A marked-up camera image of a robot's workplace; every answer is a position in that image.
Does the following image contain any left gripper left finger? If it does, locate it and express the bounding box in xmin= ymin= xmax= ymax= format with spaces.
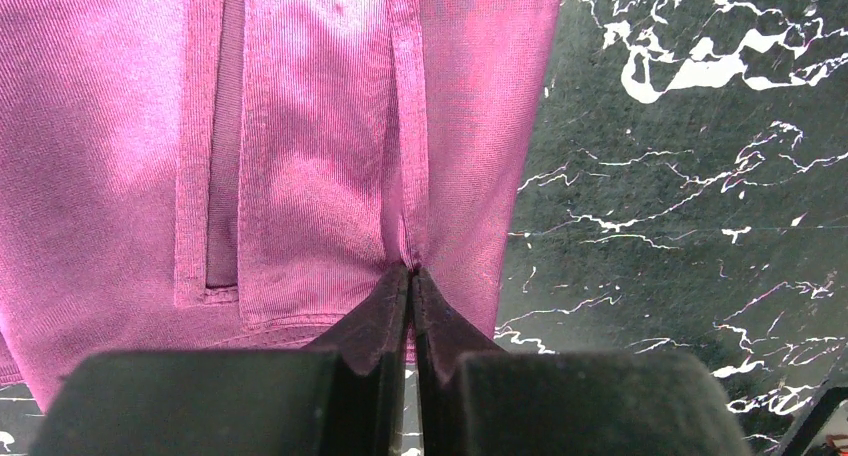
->
xmin=31 ymin=265 xmax=410 ymax=455

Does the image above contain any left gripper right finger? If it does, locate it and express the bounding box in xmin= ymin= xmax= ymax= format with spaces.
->
xmin=410 ymin=270 xmax=750 ymax=455

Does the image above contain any purple cloth napkin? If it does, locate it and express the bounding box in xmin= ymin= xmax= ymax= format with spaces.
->
xmin=1 ymin=0 xmax=561 ymax=409

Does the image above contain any aluminium frame rail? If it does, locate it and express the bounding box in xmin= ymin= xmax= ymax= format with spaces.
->
xmin=772 ymin=386 xmax=847 ymax=456

